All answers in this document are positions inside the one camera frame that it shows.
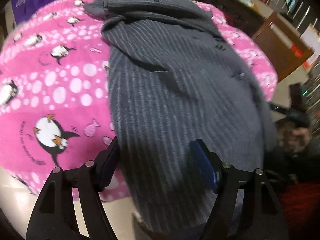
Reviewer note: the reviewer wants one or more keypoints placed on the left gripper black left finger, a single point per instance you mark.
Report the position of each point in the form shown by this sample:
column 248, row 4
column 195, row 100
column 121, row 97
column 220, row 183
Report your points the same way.
column 53, row 216

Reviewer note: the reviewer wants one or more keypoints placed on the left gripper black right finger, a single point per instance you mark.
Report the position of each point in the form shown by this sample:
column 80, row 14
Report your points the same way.
column 246, row 206

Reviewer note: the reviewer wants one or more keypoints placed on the grey pinstriped suit jacket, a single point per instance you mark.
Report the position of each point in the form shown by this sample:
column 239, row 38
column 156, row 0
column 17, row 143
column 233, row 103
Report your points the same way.
column 173, row 79

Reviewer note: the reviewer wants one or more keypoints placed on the person face with headset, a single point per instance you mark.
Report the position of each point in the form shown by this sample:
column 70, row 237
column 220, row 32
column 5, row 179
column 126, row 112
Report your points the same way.
column 292, row 139

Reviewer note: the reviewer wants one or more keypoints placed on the pink penguin fleece blanket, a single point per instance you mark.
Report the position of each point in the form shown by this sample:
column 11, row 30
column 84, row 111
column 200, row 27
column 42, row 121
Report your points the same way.
column 55, row 109

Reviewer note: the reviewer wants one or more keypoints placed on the brown wooden cabinet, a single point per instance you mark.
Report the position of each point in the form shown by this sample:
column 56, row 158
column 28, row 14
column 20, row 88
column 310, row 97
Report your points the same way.
column 281, row 43

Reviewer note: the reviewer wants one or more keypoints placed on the dark carved wooden headboard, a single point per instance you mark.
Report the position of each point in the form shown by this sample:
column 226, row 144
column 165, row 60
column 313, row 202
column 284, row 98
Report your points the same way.
column 238, row 15

